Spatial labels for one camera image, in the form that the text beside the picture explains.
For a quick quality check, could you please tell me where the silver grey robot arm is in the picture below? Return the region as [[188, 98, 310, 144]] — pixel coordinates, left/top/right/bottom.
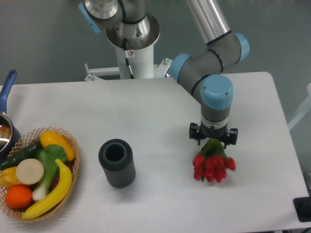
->
[[78, 0, 249, 146]]

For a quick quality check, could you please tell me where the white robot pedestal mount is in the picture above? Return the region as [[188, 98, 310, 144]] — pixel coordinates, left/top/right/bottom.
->
[[85, 45, 172, 81]]

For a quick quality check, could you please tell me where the blue handled saucepan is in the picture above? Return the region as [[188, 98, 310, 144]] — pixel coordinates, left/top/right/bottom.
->
[[0, 70, 20, 163]]

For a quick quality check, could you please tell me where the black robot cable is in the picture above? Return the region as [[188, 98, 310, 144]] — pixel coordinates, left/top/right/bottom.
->
[[122, 38, 135, 79]]

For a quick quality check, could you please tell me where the yellow plastic banana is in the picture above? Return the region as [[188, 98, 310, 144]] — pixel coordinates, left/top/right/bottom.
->
[[22, 159, 72, 220]]

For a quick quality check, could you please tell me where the white frame at right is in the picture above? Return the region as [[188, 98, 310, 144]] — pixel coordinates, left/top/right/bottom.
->
[[288, 83, 311, 131]]

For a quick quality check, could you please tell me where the woven wicker basket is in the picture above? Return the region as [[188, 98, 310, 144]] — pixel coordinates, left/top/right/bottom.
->
[[0, 127, 80, 223]]

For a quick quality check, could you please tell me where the beige round slice toy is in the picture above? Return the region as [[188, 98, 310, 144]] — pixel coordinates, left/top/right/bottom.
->
[[16, 159, 44, 185]]

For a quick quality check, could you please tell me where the yellow squash toy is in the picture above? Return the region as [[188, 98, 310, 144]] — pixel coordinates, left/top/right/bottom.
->
[[40, 131, 75, 162]]

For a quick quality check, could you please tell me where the black device at edge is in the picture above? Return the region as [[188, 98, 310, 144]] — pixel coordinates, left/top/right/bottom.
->
[[293, 197, 311, 222]]

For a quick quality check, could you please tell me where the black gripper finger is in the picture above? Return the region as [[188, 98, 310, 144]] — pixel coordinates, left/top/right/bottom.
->
[[189, 122, 206, 145], [222, 128, 238, 149]]

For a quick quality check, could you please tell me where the orange plastic fruit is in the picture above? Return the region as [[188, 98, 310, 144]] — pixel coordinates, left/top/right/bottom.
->
[[5, 185, 32, 209]]

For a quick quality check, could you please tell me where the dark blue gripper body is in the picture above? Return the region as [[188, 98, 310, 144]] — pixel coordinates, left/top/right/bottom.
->
[[199, 124, 227, 141]]

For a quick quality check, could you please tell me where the dark grey ribbed vase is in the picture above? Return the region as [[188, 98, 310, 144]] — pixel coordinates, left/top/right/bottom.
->
[[98, 139, 136, 188]]

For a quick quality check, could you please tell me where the green bok choy toy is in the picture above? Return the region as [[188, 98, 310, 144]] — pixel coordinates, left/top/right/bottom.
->
[[33, 144, 67, 202]]

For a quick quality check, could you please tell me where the green cucumber toy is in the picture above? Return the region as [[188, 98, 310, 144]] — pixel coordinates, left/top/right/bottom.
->
[[0, 141, 43, 171]]

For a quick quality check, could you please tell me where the red tulip bouquet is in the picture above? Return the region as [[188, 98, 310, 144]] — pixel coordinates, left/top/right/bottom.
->
[[192, 138, 236, 183]]

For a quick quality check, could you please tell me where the yellow bell pepper toy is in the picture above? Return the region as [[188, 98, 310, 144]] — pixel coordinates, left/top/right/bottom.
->
[[0, 166, 22, 188]]

